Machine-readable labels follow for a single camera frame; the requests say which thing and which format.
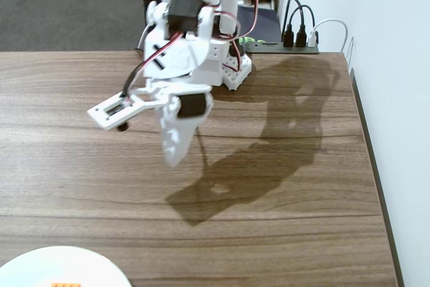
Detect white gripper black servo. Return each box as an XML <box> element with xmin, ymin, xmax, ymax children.
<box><xmin>144</xmin><ymin>71</ymin><xmax>214</xmax><ymax>169</ymax></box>

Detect white round plate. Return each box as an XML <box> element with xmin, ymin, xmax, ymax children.
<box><xmin>0</xmin><ymin>245</ymin><xmax>135</xmax><ymax>287</ymax></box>

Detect black usb hub strip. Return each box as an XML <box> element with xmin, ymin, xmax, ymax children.
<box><xmin>245</xmin><ymin>42</ymin><xmax>319</xmax><ymax>55</ymax></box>

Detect black box green print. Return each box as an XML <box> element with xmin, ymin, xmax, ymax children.
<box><xmin>236</xmin><ymin>5</ymin><xmax>283</xmax><ymax>46</ymax></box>

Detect black camera cable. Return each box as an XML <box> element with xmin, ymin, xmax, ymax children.
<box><xmin>121</xmin><ymin>61</ymin><xmax>147</xmax><ymax>99</ymax></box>

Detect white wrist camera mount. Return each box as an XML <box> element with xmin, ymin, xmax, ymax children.
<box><xmin>87</xmin><ymin>87</ymin><xmax>169</xmax><ymax>132</ymax></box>

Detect black usb plug cable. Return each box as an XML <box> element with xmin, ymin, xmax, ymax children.
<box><xmin>294</xmin><ymin>4</ymin><xmax>316</xmax><ymax>48</ymax></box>
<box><xmin>281</xmin><ymin>0</ymin><xmax>305</xmax><ymax>48</ymax></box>

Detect white usb plug cable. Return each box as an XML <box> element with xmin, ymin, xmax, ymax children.
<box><xmin>308</xmin><ymin>19</ymin><xmax>349</xmax><ymax>53</ymax></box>

